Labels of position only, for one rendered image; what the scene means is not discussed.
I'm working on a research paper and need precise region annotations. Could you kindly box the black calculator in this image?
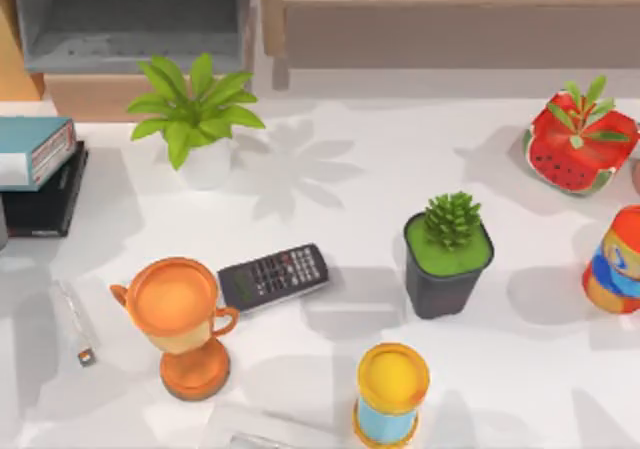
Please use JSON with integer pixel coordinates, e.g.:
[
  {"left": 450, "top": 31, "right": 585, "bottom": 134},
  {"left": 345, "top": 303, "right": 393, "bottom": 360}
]
[{"left": 216, "top": 242, "right": 331, "bottom": 313}]

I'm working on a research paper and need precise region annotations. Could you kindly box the spiky plant in black pot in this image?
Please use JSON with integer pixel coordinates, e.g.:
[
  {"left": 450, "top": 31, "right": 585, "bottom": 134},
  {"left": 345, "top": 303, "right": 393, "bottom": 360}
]
[{"left": 403, "top": 191, "right": 496, "bottom": 320}]

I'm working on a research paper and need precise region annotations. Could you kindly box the leafy plant in white pot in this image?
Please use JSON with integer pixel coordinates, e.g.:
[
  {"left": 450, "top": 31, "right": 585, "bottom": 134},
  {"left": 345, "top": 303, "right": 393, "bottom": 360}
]
[{"left": 126, "top": 52, "right": 267, "bottom": 191}]

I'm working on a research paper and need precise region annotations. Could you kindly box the orange trophy cup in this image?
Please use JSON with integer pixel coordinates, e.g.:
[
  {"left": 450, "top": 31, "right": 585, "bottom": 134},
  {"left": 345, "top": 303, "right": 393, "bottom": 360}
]
[{"left": 109, "top": 256, "right": 241, "bottom": 402}]

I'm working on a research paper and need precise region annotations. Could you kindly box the wooden open shelf unit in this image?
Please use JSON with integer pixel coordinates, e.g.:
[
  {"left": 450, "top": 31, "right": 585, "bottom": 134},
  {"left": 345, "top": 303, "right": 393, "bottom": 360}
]
[{"left": 260, "top": 0, "right": 640, "bottom": 91}]

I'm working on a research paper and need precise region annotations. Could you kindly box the grey cabinet with dark inside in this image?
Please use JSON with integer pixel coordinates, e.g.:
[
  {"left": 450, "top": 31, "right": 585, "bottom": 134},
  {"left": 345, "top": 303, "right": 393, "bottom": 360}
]
[{"left": 11, "top": 0, "right": 257, "bottom": 76}]

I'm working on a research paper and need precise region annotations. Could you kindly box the watermelon patterned plant pot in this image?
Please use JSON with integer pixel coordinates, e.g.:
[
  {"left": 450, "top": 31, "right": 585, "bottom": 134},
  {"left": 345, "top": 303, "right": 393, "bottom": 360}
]
[{"left": 522, "top": 74, "right": 640, "bottom": 198}]

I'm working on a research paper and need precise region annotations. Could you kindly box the black book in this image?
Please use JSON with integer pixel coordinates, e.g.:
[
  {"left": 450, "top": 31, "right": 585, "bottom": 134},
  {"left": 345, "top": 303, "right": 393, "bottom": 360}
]
[{"left": 0, "top": 140, "right": 90, "bottom": 239}]

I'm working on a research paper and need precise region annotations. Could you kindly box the wooden cupboard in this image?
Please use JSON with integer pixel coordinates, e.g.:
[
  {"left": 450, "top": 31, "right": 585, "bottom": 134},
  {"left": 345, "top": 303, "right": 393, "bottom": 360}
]
[{"left": 0, "top": 0, "right": 193, "bottom": 123}]

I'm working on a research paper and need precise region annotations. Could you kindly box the teal book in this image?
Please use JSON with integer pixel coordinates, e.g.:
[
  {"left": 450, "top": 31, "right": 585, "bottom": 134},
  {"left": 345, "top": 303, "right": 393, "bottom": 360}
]
[{"left": 0, "top": 116, "right": 77, "bottom": 193}]

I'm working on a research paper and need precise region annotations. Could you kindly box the red blue and yellow can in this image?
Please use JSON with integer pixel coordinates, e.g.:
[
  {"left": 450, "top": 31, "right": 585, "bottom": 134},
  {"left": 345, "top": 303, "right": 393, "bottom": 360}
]
[{"left": 581, "top": 204, "right": 640, "bottom": 315}]

